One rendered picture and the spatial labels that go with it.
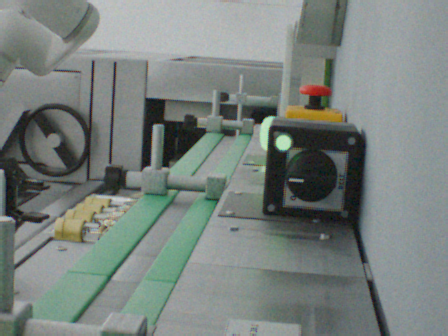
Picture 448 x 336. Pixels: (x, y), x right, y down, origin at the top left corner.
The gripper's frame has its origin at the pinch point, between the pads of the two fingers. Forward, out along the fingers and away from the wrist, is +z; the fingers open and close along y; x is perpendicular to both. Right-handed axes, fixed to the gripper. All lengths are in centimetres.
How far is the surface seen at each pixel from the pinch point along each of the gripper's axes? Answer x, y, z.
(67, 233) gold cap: -15.7, 0.2, 15.6
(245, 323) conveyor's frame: -80, 18, 65
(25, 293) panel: -12.3, -12.2, 6.0
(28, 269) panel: -0.8, -12.5, -1.0
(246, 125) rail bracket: 16.3, 15.2, 32.3
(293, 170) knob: -55, 22, 60
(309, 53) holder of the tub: 23, 28, 41
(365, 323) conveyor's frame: -76, 17, 71
